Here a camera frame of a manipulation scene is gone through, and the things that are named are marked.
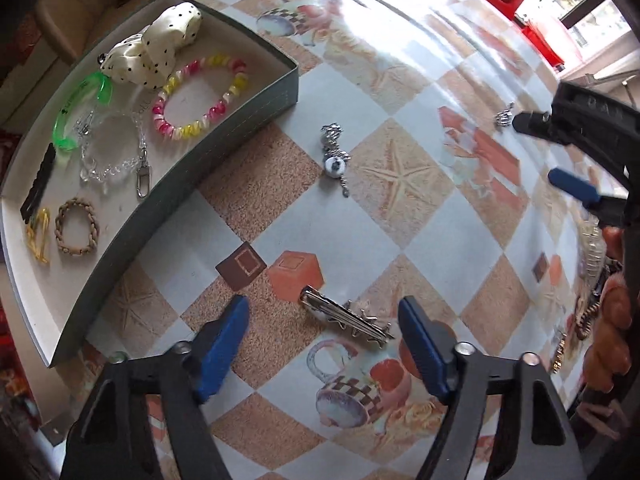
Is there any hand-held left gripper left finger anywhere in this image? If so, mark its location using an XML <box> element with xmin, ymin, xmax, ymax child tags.
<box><xmin>60</xmin><ymin>295</ymin><xmax>251</xmax><ymax>480</ymax></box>

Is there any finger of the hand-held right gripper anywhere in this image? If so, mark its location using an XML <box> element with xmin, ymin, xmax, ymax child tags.
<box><xmin>547</xmin><ymin>167</ymin><xmax>628</xmax><ymax>228</ymax></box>
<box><xmin>512</xmin><ymin>111</ymin><xmax>573</xmax><ymax>147</ymax></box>

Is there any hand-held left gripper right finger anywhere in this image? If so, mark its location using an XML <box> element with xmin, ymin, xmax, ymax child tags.
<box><xmin>398</xmin><ymin>295</ymin><xmax>586</xmax><ymax>480</ymax></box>

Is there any small silver charm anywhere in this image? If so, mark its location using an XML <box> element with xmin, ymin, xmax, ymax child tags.
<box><xmin>492</xmin><ymin>102</ymin><xmax>517</xmax><ymax>131</ymax></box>

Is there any silver metal hair clip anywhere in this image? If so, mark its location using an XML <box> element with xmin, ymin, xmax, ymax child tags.
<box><xmin>299</xmin><ymin>285</ymin><xmax>396</xmax><ymax>345</ymax></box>

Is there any grey cardboard box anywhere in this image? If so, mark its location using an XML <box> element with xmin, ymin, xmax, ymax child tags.
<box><xmin>0</xmin><ymin>0</ymin><xmax>300</xmax><ymax>368</ymax></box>

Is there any beige woven bracelet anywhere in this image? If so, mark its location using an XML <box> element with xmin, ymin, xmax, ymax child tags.
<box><xmin>54</xmin><ymin>197</ymin><xmax>100</xmax><ymax>257</ymax></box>

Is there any clear bead bracelet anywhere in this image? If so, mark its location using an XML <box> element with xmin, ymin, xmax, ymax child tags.
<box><xmin>79</xmin><ymin>110</ymin><xmax>153</xmax><ymax>200</ymax></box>

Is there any yellow hair clip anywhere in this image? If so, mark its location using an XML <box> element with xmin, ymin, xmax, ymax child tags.
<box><xmin>26</xmin><ymin>207</ymin><xmax>52</xmax><ymax>265</ymax></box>

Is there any black hair clip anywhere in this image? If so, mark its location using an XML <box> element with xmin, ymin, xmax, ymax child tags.
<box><xmin>20</xmin><ymin>142</ymin><xmax>57</xmax><ymax>223</ymax></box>

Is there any green plastic bangle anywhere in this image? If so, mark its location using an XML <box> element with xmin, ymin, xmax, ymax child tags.
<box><xmin>52</xmin><ymin>71</ymin><xmax>115</xmax><ymax>155</ymax></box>

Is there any pink yellow bead bracelet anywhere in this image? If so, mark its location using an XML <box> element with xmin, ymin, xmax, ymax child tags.
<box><xmin>152</xmin><ymin>55</ymin><xmax>250</xmax><ymax>141</ymax></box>

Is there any cream polka dot scrunchie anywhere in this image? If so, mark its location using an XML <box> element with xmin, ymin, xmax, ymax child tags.
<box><xmin>100</xmin><ymin>2</ymin><xmax>203</xmax><ymax>90</ymax></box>

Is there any person's right hand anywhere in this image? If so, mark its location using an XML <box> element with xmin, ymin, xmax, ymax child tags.
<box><xmin>582</xmin><ymin>225</ymin><xmax>633</xmax><ymax>396</ymax></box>

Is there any clear plastic hair claw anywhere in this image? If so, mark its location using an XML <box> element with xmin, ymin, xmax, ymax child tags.
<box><xmin>577</xmin><ymin>215</ymin><xmax>608</xmax><ymax>281</ymax></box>

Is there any tan leather sofa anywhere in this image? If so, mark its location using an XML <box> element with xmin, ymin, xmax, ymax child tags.
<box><xmin>35</xmin><ymin>0</ymin><xmax>251</xmax><ymax>66</ymax></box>

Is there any brown coil hair tie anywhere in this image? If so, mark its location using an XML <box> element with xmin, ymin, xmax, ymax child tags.
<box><xmin>572</xmin><ymin>292</ymin><xmax>608</xmax><ymax>341</ymax></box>

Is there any gold chain bracelet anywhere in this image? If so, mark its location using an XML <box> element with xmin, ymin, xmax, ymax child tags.
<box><xmin>550</xmin><ymin>332</ymin><xmax>571</xmax><ymax>376</ymax></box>

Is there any silver keychain white bead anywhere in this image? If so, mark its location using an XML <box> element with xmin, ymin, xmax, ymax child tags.
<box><xmin>320</xmin><ymin>124</ymin><xmax>352</xmax><ymax>198</ymax></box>

